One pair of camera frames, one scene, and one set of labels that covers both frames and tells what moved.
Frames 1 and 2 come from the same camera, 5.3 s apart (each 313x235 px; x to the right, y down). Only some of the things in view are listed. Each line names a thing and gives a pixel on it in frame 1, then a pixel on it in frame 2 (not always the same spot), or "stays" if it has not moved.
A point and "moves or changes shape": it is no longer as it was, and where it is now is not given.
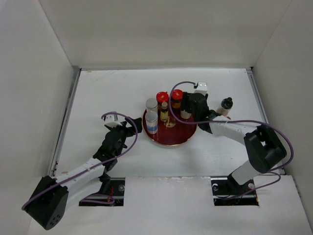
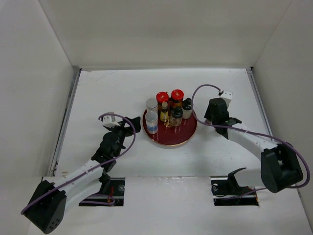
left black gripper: [127, 129] stays
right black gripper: [186, 99] -> [208, 114]
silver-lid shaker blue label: [151, 119] stays
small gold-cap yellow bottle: [164, 113] stays
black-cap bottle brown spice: [226, 104] moves or changes shape
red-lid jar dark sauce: [177, 96] stays
